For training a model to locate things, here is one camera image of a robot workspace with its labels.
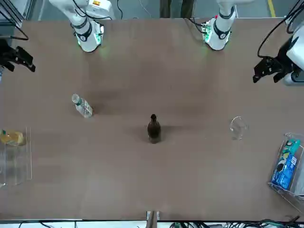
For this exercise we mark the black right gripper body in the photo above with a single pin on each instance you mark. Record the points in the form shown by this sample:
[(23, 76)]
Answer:
[(6, 52)]

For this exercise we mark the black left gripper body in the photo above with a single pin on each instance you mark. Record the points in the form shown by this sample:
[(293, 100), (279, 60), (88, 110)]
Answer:
[(285, 57)]

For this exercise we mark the clear funnel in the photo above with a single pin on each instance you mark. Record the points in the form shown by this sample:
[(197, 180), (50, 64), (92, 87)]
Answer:
[(237, 128)]

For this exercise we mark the clear plastic drink bottle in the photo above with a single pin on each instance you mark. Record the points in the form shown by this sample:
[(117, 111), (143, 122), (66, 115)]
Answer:
[(83, 108)]

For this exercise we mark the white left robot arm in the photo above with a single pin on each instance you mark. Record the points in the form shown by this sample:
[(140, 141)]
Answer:
[(221, 35)]

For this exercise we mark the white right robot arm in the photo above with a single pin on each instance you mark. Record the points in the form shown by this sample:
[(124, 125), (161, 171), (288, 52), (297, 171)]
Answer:
[(85, 35)]

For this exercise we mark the clear acrylic bottle shelf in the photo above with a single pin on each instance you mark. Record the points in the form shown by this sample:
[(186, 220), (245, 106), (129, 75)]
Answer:
[(19, 164)]

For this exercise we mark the dark glass bottle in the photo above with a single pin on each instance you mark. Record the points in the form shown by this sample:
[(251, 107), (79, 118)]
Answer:
[(154, 133)]

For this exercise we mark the teal snack packet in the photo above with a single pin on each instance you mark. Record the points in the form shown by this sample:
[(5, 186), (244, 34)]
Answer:
[(291, 146)]

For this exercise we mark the white control box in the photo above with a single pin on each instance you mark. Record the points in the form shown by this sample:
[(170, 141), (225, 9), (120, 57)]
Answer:
[(99, 6)]

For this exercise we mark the blue snack packet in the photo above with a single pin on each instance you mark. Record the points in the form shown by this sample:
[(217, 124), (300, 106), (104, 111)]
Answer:
[(283, 173)]

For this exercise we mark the person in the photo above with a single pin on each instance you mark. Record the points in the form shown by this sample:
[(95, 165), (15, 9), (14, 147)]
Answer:
[(169, 8)]

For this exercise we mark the clear acrylic snack rack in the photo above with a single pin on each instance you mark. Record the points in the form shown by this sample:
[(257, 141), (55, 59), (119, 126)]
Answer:
[(297, 190)]

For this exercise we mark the camera mount post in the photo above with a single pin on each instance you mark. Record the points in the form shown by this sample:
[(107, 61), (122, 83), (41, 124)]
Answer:
[(153, 221)]

